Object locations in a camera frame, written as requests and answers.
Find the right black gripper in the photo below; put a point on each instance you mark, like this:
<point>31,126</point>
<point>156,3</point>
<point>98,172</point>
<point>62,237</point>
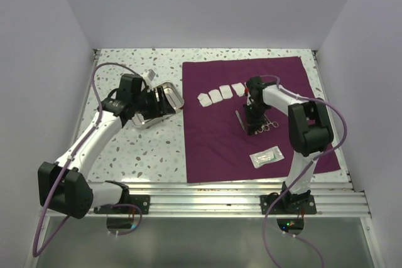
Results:
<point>253,124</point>

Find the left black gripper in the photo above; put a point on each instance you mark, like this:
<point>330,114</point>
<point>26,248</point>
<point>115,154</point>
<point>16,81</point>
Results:
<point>162,107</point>

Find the steel surgical scissors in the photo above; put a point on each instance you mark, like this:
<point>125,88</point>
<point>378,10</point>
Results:
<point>265,127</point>

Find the steel hemostat forceps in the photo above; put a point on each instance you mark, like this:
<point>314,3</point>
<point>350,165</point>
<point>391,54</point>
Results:
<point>271,123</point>

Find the stainless steel tray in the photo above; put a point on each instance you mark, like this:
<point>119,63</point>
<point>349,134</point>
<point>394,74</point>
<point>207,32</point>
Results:
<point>174,98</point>

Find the steel scalpel handle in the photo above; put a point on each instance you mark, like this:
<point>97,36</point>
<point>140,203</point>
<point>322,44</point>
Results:
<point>240,121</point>

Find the white gauze pad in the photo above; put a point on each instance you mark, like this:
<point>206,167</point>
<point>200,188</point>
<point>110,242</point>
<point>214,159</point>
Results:
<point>204,100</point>
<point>239,89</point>
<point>226,91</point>
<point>215,96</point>

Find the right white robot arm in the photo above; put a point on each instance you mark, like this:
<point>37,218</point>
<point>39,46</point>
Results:
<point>310,133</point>

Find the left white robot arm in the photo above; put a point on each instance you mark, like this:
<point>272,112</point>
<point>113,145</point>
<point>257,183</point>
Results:
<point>63,185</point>

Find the purple surgical cloth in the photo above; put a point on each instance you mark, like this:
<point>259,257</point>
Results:
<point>227,136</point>

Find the sealed suture packet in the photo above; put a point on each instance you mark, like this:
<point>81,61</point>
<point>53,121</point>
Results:
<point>267,156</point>

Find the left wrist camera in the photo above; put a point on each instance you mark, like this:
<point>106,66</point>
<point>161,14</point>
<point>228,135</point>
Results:
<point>149,75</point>

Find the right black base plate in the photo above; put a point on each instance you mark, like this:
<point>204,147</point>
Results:
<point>289,204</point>

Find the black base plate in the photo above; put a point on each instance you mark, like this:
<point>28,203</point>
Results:
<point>289,204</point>
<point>131,204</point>

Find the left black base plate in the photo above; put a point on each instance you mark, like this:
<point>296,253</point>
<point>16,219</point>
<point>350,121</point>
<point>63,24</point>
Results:
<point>131,204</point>

